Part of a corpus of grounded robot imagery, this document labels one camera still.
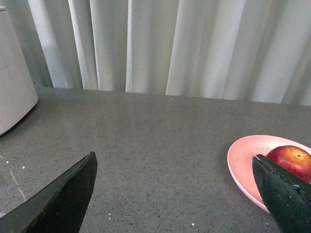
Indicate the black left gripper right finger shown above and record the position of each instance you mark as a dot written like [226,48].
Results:
[286,196]

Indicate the white rounded appliance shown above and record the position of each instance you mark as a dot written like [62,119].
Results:
[17,91]

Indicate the red apple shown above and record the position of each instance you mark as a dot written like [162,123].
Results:
[293,159]

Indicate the pink plate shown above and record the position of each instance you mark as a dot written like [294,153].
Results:
[239,160]

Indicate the white curtain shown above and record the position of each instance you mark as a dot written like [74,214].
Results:
[256,50]

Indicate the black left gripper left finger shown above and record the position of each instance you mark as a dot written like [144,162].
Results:
[60,207]

